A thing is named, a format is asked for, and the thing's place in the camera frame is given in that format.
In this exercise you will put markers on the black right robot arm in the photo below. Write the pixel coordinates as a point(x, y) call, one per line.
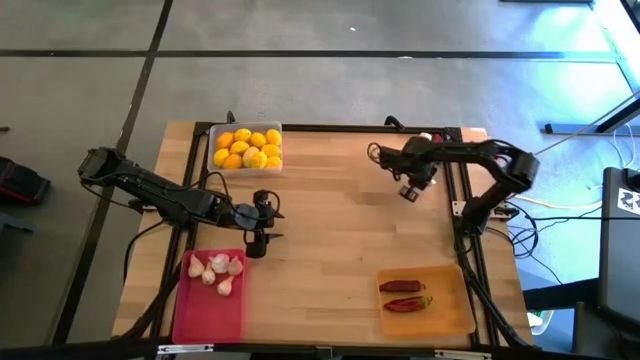
point(470, 149)

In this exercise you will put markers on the orange plastic tray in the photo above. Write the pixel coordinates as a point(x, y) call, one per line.
point(450, 310)

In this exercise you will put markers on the black metal floor stand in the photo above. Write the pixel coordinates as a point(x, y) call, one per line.
point(575, 130)

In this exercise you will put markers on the white patterned sticker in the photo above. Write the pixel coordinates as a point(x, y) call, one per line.
point(630, 200)

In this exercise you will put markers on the clear plastic container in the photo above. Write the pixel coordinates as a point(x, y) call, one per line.
point(245, 172)

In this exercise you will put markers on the pale yellow lemon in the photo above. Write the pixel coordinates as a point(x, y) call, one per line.
point(249, 155)

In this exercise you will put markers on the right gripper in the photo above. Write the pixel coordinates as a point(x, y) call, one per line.
point(421, 177)

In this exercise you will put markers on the silver metal plate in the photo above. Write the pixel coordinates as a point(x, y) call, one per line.
point(185, 348)
point(462, 354)

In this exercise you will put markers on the silver corner bracket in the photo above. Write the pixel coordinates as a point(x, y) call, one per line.
point(457, 208)

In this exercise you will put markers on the orange-tinted lemon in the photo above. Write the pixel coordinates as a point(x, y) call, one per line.
point(232, 162)
point(224, 140)

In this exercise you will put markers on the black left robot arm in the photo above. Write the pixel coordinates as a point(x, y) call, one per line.
point(150, 187)

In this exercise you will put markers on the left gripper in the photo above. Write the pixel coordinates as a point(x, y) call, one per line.
point(257, 220)

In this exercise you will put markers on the black frame hook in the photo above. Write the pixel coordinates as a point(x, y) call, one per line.
point(395, 121)
point(230, 119)

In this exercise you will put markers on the black and red bag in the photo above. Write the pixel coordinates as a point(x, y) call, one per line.
point(20, 182)

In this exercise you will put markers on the pink plastic tray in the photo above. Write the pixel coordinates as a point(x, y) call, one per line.
point(207, 315)

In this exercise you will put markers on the dark grey cabinet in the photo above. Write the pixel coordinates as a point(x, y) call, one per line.
point(620, 250)

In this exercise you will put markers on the dark red chili pepper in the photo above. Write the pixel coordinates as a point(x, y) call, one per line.
point(401, 286)

